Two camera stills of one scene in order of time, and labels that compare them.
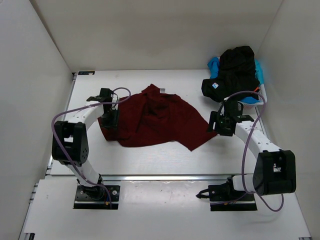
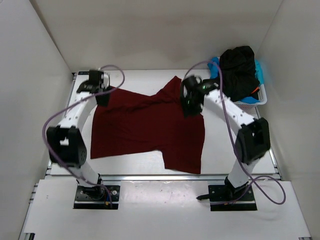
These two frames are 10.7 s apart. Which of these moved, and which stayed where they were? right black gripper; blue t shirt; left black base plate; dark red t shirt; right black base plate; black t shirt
Moved: right black gripper; dark red t shirt
Stayed: blue t shirt; right black base plate; black t shirt; left black base plate
